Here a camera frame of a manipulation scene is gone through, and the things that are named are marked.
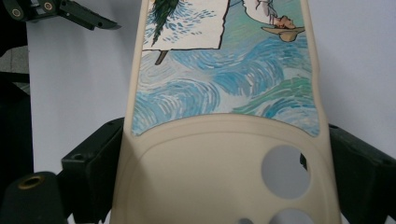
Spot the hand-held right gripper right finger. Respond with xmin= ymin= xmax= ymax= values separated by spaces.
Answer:
xmin=328 ymin=123 xmax=396 ymax=224

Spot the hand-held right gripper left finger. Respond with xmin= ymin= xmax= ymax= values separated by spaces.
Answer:
xmin=61 ymin=117 xmax=125 ymax=224

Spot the beige painted phone case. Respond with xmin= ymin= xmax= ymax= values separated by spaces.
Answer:
xmin=109 ymin=0 xmax=344 ymax=224

